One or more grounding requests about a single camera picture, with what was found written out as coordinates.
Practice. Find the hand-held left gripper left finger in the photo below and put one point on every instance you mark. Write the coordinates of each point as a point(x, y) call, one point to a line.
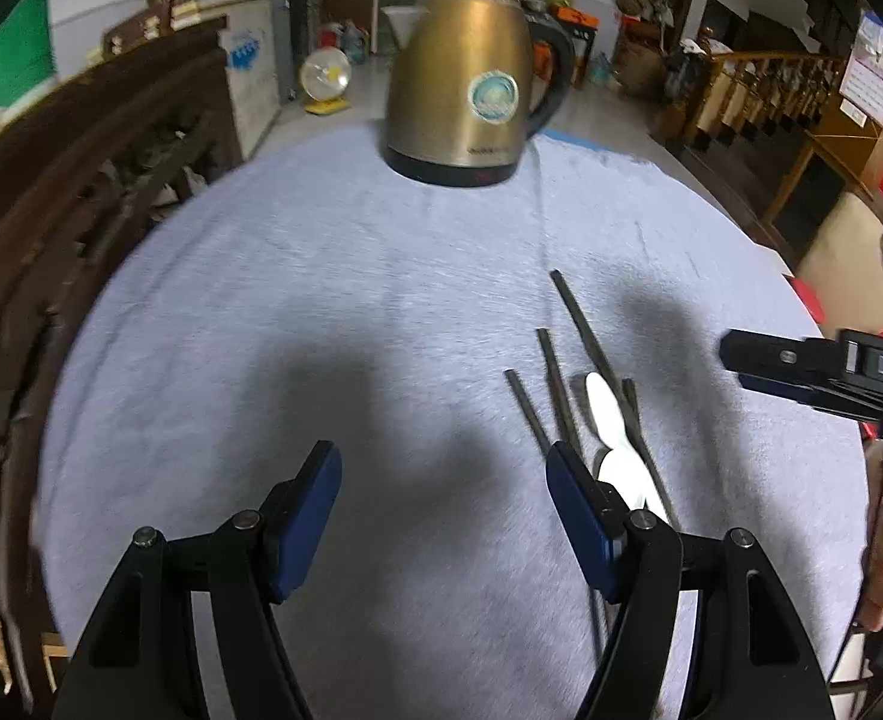
point(306, 517)

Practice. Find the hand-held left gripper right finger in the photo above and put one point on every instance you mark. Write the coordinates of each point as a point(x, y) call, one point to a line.
point(584, 525)

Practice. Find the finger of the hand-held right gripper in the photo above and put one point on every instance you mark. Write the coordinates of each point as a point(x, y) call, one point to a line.
point(779, 354)
point(809, 392)

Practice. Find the white ceramic spoon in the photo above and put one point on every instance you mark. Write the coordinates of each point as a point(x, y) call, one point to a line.
point(633, 480)

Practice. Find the dark chopstick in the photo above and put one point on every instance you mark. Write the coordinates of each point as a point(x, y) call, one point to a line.
point(558, 382)
point(528, 409)
point(580, 322)

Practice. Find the blue grey tablecloth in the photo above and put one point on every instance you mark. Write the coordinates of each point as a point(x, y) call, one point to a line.
point(336, 277)

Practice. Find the wooden stair railing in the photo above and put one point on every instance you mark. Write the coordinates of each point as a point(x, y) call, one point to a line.
point(779, 90)

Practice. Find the wooden door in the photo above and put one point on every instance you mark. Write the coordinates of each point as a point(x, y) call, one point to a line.
point(655, 22)

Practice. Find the carved wooden table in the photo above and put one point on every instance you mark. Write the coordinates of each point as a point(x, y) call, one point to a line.
point(66, 240)

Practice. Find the orange box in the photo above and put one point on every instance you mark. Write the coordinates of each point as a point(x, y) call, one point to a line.
point(578, 16)

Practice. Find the gold electric kettle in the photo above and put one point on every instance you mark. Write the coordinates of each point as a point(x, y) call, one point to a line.
point(460, 82)

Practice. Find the white chest freezer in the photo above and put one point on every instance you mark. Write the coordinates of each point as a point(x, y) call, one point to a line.
point(250, 82)

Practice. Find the small standing fan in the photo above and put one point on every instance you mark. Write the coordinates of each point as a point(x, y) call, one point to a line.
point(327, 79)

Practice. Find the blue water jug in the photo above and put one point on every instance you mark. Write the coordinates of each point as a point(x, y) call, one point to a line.
point(355, 41)

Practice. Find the wooden chair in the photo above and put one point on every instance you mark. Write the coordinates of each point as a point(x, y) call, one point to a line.
point(141, 21)

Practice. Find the green thermos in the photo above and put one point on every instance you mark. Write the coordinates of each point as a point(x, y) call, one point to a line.
point(18, 45)

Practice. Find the wall calendar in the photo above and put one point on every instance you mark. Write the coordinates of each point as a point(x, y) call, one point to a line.
point(873, 67)

